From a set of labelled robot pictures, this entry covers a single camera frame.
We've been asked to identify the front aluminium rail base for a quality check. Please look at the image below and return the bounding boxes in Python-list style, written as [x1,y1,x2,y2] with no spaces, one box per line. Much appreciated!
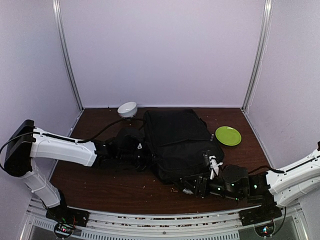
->
[17,197,311,240]

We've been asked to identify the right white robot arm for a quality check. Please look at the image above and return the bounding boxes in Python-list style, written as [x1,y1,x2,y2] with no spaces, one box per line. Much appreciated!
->
[179,148,320,221]

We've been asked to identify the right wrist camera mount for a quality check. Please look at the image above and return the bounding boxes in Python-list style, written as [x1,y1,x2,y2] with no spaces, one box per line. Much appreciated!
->
[203,150,223,180]

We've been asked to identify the right aluminium frame post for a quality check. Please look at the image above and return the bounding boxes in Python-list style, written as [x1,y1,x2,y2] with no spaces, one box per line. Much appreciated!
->
[241,0,274,113]

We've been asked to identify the white patterned ceramic bowl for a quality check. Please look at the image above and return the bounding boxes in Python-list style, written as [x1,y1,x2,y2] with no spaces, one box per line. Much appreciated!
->
[117,101,138,119]

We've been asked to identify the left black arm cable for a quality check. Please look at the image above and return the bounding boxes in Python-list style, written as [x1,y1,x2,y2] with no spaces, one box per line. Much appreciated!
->
[0,118,148,171]

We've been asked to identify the left aluminium frame post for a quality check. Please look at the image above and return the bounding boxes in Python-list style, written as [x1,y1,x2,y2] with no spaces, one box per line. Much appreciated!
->
[52,0,84,111]

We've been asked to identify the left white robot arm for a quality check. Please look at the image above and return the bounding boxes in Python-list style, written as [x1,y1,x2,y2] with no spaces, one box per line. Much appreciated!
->
[0,119,152,222]

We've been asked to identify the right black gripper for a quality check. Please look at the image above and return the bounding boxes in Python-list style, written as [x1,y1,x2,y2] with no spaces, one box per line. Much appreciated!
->
[182,172,243,202]

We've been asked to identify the black student backpack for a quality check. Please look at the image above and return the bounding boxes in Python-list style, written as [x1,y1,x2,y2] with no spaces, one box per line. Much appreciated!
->
[143,109,225,184]

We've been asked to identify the green round plate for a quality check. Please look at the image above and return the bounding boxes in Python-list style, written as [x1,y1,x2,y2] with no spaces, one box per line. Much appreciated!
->
[215,126,242,147]

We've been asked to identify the aluminium frame post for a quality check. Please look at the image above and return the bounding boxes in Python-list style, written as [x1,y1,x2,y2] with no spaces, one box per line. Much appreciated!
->
[241,0,274,113]
[52,0,84,111]

